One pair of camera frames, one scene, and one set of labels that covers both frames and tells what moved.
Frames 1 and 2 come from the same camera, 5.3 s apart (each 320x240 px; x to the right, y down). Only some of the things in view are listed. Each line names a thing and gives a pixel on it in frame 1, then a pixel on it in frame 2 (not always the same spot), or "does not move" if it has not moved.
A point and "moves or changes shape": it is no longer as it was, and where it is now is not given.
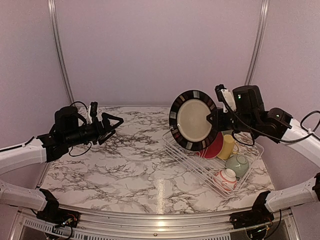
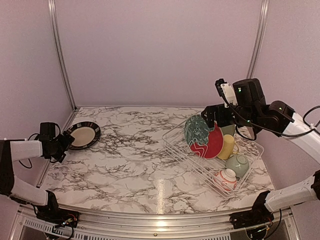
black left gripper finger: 106,123 -> 69,138
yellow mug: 229,146 does not move
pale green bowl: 239,164 does not move
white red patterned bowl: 225,179 does not move
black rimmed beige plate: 188,124 moves or changes shape
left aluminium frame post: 58,40 does not move
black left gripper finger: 103,137 -> 53,159
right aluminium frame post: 259,41 does not move
